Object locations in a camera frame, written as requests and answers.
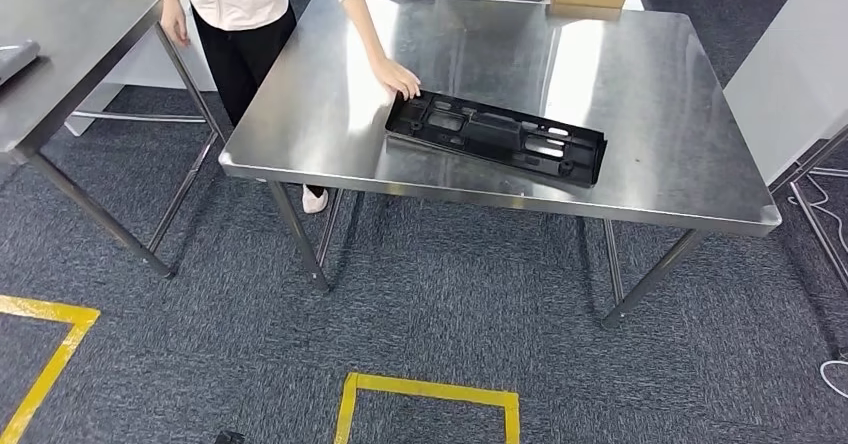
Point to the person's left hand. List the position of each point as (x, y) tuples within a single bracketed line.
[(397, 76)]

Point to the person's right hand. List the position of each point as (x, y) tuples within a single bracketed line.
[(175, 24)]

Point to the black plastic bracket part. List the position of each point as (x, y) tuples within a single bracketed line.
[(497, 139)]

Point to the person's left forearm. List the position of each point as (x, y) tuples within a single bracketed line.
[(364, 27)]

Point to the stainless steel workbench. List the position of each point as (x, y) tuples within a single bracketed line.
[(464, 43)]

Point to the grey flat part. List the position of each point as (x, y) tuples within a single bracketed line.
[(16, 60)]

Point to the person's shoe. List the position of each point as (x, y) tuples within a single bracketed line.
[(314, 201)]

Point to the flat cardboard box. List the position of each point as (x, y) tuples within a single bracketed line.
[(583, 12)]

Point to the yellow floor tape square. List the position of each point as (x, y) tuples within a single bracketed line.
[(430, 388)]

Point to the black left robot foot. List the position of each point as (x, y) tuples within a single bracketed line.
[(230, 438)]

